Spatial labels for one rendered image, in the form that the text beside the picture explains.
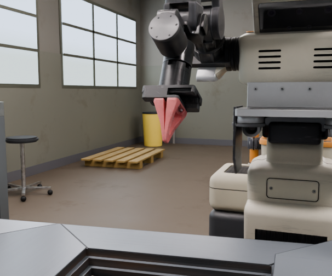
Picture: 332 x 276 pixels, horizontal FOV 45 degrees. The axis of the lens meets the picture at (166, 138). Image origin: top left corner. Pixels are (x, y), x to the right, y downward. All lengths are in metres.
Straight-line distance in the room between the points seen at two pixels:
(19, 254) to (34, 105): 4.85
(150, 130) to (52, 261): 7.22
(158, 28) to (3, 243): 0.43
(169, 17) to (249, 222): 0.54
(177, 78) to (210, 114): 7.31
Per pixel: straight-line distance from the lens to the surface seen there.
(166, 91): 0.73
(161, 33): 0.72
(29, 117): 5.37
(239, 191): 1.31
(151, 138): 7.78
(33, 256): 0.61
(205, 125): 8.09
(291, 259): 0.60
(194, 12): 0.81
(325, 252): 0.64
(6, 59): 5.06
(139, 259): 0.60
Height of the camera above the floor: 1.08
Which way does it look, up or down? 7 degrees down
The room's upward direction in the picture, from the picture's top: straight up
